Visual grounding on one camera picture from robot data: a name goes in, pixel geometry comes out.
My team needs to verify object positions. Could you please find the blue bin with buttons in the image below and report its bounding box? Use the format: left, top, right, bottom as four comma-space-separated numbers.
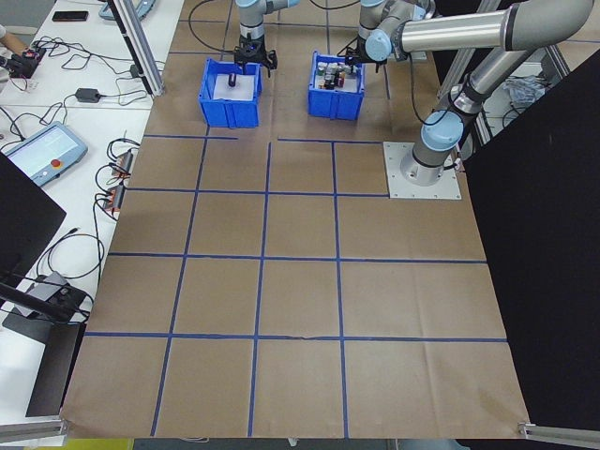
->
307, 50, 367, 122

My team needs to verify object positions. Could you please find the blue bin with capacitors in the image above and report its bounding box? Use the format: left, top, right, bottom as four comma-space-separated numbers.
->
199, 56, 263, 128

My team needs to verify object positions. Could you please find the teach pendant with red button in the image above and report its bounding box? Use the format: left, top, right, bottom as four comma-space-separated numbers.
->
0, 120, 89, 188

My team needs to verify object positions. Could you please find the bare person hand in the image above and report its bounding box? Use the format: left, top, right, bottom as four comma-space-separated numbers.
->
0, 25, 29, 55

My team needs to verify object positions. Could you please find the white foam under capacitors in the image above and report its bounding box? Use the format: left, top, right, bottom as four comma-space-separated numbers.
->
213, 73, 258, 101

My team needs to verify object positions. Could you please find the blue-grey teach pendant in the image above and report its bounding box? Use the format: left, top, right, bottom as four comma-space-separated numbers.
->
99, 0, 159, 21

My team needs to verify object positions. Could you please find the crumpled clear plastic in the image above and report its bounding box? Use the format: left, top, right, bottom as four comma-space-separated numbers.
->
504, 76, 536, 110

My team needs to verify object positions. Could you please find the black smartphone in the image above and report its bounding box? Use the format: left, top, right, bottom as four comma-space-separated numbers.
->
51, 9, 90, 23

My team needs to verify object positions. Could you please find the black electronic device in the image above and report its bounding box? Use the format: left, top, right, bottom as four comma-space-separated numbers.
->
5, 52, 38, 80

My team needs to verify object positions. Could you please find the black monitor panel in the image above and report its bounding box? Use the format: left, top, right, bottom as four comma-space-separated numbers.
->
0, 152, 68, 282

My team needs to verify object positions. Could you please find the black monitor stand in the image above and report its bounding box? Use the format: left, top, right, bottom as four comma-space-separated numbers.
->
0, 269, 93, 325

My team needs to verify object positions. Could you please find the black flat panel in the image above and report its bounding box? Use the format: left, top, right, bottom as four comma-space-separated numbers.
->
25, 322, 88, 418

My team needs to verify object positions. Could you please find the aluminium table edge bar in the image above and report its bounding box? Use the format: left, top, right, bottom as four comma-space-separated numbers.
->
517, 420, 600, 443
0, 412, 71, 441

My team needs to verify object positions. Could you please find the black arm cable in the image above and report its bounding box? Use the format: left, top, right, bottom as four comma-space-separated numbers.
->
187, 0, 236, 54
406, 50, 433, 127

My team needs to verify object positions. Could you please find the aluminium profile post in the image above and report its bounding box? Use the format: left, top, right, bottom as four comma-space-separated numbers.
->
103, 0, 166, 98

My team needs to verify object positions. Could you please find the black power brick cable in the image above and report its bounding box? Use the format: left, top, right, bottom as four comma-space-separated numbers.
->
35, 39, 157, 112

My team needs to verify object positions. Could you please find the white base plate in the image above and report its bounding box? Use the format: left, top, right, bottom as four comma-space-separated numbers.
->
382, 140, 464, 202

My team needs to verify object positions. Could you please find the small cable hub box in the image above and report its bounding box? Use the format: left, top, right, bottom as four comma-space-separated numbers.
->
103, 184, 128, 213
113, 148, 138, 178

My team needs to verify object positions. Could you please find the thin black hub cable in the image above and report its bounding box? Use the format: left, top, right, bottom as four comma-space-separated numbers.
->
95, 162, 124, 189
105, 136, 142, 165

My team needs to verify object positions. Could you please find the thin black table cable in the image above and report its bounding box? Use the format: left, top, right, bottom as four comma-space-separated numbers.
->
36, 226, 107, 301
0, 103, 30, 143

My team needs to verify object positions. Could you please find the black frame cover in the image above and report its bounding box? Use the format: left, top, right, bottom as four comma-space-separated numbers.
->
461, 40, 600, 435

